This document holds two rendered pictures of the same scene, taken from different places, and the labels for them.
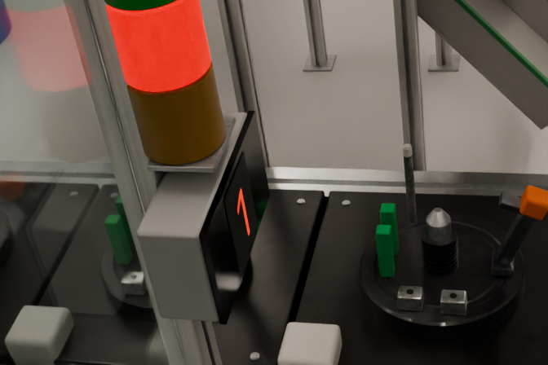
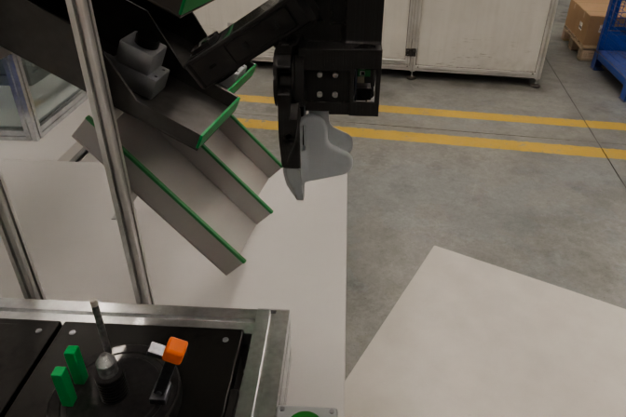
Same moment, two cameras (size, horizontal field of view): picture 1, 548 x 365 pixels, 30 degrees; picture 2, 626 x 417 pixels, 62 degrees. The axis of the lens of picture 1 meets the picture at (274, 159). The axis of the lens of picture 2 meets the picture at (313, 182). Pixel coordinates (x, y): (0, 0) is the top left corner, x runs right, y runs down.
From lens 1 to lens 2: 35 cm
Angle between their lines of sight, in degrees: 13
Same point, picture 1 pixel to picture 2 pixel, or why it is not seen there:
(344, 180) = (83, 311)
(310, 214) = (41, 342)
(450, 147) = (190, 276)
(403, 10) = (118, 192)
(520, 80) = (208, 242)
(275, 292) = not seen: outside the picture
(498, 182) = (192, 315)
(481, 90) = not seen: hidden behind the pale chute
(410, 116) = (134, 264)
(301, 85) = (106, 229)
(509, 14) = (216, 193)
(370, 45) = not seen: hidden behind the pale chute
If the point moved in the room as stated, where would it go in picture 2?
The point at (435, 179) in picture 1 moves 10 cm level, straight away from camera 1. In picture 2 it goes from (148, 311) to (161, 264)
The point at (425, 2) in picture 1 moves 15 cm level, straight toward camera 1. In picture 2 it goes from (139, 185) to (108, 257)
